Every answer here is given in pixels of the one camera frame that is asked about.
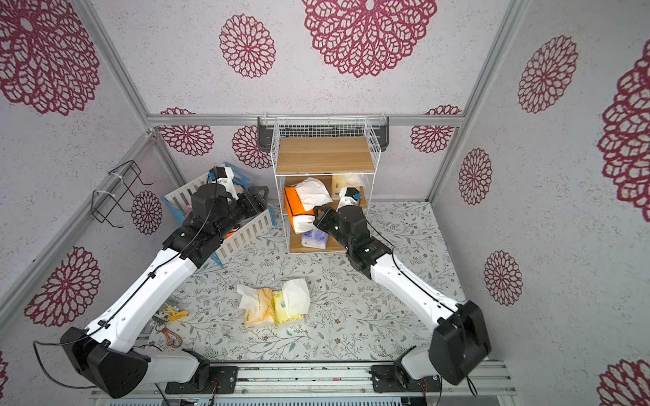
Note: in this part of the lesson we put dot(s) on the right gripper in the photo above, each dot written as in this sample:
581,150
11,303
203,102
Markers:
321,213

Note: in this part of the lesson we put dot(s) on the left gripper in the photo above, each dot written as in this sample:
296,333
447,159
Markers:
253,208

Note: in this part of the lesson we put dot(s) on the purple tissue pack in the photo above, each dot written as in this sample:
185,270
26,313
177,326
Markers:
314,239

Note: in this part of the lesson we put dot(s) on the orange tissue pack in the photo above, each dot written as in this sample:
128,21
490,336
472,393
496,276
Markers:
301,199

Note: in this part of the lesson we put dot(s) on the pale yellow tissue pack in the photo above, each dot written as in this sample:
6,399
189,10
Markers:
340,181

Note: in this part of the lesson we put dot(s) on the yellow-green tissue box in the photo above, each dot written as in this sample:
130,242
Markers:
292,303

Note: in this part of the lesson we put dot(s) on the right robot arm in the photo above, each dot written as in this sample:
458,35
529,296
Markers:
459,336

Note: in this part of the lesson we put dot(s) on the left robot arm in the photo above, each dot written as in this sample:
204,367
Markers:
105,353

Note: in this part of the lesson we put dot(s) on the blue white toy crib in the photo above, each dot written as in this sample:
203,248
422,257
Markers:
238,233

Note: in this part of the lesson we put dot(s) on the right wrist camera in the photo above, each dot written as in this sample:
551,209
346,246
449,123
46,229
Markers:
349,196

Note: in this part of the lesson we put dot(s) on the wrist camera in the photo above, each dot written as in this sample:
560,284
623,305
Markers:
349,196
224,176

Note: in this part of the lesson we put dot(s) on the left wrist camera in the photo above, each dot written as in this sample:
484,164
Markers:
224,176

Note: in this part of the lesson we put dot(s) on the white wire wooden shelf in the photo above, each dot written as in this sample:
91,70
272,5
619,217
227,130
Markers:
322,147

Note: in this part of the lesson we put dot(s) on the black wire wall rack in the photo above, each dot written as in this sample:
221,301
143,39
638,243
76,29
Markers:
121,181

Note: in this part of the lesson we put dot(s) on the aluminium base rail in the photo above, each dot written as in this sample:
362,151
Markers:
331,379

